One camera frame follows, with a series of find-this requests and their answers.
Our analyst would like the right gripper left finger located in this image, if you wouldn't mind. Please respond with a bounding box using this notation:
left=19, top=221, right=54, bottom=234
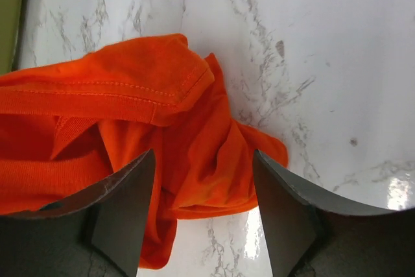
left=1, top=150, right=156, bottom=276

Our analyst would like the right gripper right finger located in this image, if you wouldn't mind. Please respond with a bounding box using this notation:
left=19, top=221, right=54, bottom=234
left=252, top=151, right=414, bottom=276

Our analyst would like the orange t shirt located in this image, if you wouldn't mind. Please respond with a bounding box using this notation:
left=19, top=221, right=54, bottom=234
left=1, top=34, right=289, bottom=269

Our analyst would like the olive green plastic bin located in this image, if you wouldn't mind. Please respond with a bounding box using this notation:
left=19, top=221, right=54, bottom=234
left=1, top=0, right=27, bottom=75

